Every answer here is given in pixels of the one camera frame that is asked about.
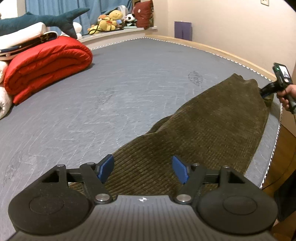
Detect olive corduroy pants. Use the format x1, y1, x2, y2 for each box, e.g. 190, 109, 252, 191
105, 74, 273, 196

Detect person's right hand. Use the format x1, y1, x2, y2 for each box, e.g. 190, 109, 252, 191
276, 84, 296, 111

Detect grey quilted mattress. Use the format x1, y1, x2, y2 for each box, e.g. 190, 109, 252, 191
1, 37, 282, 240

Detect white folded blanket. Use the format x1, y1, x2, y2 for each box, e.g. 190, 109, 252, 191
0, 61, 13, 119

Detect red folded quilt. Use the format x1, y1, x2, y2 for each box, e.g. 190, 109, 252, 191
4, 36, 93, 105

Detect white mushroom plush toy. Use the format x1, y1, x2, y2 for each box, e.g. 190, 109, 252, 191
73, 22, 82, 40

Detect yellow plush toy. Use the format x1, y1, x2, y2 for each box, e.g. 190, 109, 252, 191
88, 10, 124, 35

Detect dark red cushion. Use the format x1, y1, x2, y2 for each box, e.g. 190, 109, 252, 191
133, 1, 154, 30

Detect cream and navy folded bedding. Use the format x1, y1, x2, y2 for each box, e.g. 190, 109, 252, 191
1, 22, 58, 61

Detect blue curtain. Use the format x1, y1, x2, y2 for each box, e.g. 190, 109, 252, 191
25, 0, 134, 30

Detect panda plush toy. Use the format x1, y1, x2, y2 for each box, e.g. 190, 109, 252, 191
125, 14, 137, 27

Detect teal shark plush toy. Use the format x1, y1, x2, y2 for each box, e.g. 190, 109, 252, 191
1, 8, 90, 39

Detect wooden bed frame edge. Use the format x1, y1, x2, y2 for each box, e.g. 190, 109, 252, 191
145, 34, 276, 81

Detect white wall switch plate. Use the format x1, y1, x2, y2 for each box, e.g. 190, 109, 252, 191
260, 0, 269, 6

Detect purple folder against wall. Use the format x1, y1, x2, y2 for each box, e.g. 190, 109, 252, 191
174, 21, 192, 41

